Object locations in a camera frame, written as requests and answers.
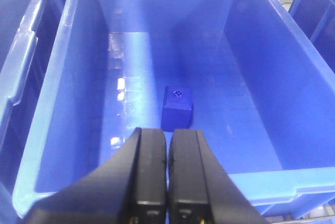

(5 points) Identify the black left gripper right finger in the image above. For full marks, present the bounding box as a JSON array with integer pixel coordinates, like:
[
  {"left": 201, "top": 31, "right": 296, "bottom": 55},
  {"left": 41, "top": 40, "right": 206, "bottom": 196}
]
[{"left": 168, "top": 129, "right": 267, "bottom": 223}]

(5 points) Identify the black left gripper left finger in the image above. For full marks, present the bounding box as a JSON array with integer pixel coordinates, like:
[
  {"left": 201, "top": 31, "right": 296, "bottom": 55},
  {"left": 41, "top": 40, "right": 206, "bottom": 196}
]
[{"left": 25, "top": 128, "right": 167, "bottom": 223}]

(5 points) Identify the blue bottle part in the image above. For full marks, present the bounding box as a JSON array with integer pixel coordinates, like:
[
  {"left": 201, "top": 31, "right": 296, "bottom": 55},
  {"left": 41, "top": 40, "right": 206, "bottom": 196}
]
[{"left": 161, "top": 86, "right": 193, "bottom": 132}]

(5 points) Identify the blue target bin left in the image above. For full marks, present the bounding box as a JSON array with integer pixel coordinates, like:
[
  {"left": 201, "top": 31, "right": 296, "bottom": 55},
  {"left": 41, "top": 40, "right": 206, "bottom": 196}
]
[{"left": 13, "top": 0, "right": 334, "bottom": 220}]

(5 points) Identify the blue neighbour bin left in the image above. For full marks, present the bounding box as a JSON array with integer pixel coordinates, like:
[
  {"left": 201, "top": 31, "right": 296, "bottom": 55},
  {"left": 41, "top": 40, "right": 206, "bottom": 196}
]
[{"left": 1, "top": 0, "right": 66, "bottom": 223}]

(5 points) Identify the blue neighbour bin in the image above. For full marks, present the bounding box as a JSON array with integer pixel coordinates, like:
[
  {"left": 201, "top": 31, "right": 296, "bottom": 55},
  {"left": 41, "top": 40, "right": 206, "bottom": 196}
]
[
  {"left": 289, "top": 0, "right": 334, "bottom": 70},
  {"left": 1, "top": 0, "right": 66, "bottom": 223}
]

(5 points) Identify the blue neighbour bin right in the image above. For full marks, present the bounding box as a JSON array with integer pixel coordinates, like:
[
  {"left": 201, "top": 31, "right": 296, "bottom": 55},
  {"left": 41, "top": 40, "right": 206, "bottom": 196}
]
[{"left": 289, "top": 0, "right": 334, "bottom": 70}]

